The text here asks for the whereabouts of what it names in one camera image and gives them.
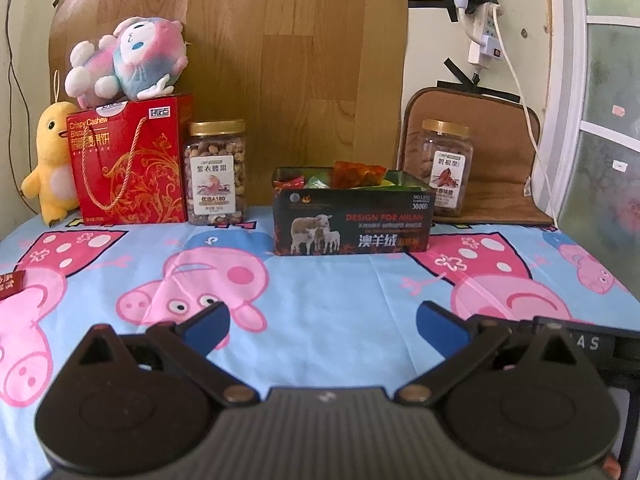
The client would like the yellow duck plush toy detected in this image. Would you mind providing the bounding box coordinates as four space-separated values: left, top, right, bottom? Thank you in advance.
20 101 82 227

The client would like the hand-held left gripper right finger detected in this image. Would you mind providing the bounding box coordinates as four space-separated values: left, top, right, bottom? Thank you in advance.
392 301 577 407

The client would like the clear nut jar white label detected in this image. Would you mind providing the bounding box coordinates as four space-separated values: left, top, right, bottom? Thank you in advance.
185 119 249 226

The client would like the wooden board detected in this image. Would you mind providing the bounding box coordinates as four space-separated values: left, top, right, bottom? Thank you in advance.
49 0 412 209

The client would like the cartoon pig printed blanket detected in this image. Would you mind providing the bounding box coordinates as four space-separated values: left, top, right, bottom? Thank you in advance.
0 204 640 480

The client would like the brown seat cushion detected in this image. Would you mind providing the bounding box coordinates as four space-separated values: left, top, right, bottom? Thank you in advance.
397 86 557 227

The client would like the frosted glass window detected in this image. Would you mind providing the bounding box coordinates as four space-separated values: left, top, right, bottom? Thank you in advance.
530 0 640 292

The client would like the white cable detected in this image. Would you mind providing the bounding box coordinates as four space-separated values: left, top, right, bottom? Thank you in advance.
492 5 559 229

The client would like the dark red packet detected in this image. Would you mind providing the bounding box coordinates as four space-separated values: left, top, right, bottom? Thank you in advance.
0 269 27 302

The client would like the clear jar with gold lid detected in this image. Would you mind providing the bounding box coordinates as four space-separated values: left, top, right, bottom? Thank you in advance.
417 118 475 217

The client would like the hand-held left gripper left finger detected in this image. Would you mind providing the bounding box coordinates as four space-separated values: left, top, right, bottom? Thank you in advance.
74 301 261 409

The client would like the white power strip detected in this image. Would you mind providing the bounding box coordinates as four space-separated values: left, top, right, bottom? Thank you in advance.
466 2 507 69

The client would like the orange red snack packet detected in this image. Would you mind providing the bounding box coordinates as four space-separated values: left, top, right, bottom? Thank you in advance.
333 161 387 190

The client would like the black box with sheep print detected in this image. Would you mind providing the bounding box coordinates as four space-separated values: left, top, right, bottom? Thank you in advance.
272 166 431 257

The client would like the thin black cable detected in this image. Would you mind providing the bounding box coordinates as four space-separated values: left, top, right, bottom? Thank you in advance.
4 0 32 162

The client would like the red gift box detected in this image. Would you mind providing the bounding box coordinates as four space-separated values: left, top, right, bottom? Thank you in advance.
66 93 195 225

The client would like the pink and blue plush toy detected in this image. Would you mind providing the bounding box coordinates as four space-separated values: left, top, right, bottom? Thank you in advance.
64 15 190 101

